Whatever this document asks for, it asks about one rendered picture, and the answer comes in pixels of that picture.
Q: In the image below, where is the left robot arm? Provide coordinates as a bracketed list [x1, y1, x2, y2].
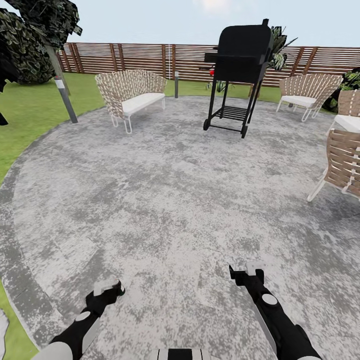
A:
[31, 278, 122, 360]

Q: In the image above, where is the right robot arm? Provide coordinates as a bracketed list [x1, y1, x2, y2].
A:
[229, 261, 322, 360]

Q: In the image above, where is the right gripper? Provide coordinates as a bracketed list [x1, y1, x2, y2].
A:
[229, 266, 264, 292]

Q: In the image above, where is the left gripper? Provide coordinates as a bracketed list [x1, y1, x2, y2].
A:
[86, 284, 122, 309]

